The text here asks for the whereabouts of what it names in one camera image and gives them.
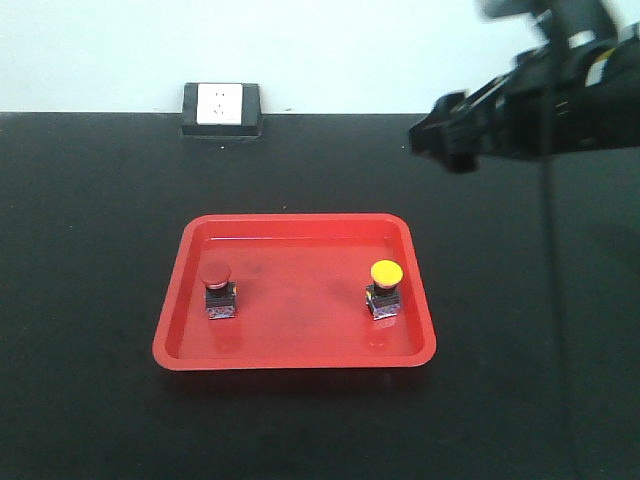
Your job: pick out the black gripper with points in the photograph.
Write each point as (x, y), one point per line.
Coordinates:
(594, 106)

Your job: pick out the yellow mushroom push button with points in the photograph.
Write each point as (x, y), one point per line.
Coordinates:
(382, 296)

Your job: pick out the red mushroom push button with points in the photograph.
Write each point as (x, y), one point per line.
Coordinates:
(220, 291)

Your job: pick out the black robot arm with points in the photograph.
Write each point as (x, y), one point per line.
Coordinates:
(566, 26)

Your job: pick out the red plastic tray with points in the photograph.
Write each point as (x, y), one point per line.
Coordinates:
(300, 282)

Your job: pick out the white socket black box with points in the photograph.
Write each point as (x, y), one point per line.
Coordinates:
(221, 110)

